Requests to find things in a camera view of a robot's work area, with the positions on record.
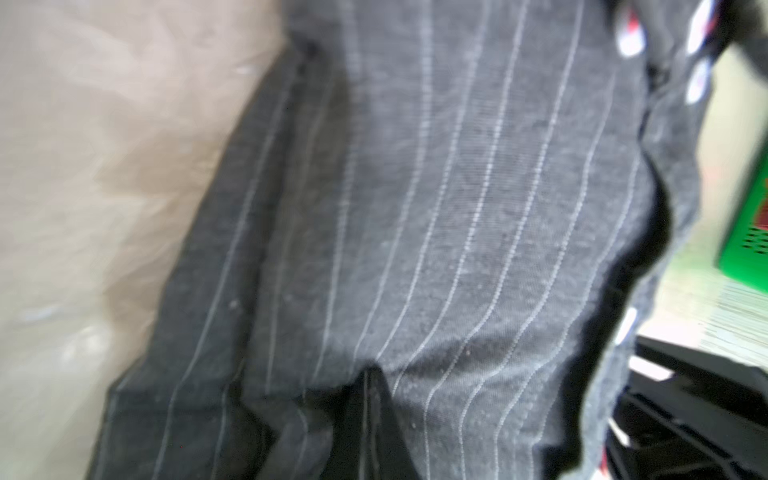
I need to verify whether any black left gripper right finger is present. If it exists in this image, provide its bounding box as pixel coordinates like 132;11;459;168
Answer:
365;367;420;480

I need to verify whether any dark grey striped shirt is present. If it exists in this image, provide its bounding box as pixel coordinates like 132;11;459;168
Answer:
88;1;716;479

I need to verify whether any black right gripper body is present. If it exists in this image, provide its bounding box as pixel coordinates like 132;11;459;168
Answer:
605;337;767;479

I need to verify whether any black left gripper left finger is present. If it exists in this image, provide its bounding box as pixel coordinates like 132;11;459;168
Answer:
320;370;368;480

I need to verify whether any green plastic basket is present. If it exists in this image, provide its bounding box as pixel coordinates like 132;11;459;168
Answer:
718;154;768;294

